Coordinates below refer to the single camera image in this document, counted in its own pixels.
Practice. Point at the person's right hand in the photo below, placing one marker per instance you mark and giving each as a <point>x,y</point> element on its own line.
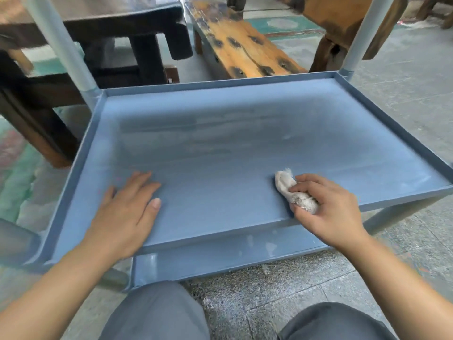
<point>334,215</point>

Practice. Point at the person's left hand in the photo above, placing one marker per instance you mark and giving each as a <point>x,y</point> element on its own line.
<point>118,224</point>

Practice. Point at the person's left thumb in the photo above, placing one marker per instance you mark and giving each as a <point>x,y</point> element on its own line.
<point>151,213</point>

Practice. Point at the person's right thumb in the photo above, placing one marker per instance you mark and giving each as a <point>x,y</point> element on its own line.
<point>300,217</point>

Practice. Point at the person's left little finger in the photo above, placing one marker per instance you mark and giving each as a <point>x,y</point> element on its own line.
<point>109,197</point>

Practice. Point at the white cleaning rag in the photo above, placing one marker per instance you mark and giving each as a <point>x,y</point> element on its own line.
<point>287,185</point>

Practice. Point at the person's right forearm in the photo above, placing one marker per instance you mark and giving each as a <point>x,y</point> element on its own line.
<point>396,290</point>

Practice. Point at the person's left forearm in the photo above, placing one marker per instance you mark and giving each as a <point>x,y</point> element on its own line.
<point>53,293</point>

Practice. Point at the person's left leg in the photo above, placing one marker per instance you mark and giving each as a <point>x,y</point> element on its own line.
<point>159,315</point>

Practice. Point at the person's leg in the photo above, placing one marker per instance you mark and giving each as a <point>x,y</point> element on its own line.
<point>336,324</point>
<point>159,315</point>

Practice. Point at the blue-grey plastic utility cart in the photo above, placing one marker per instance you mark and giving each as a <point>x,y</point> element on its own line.
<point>226,138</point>

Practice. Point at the person's right leg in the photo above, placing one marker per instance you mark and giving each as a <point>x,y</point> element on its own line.
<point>336,324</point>

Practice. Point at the dark wooden table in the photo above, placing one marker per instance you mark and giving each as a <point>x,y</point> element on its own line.
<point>106,28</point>

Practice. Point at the worn light wooden bench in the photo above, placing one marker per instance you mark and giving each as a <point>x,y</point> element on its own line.
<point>240,49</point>

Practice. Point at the brown wooden chair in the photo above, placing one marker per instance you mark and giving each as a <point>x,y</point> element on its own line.
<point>339,21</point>

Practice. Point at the brown wooden stool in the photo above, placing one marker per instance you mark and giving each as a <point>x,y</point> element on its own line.
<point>433,10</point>

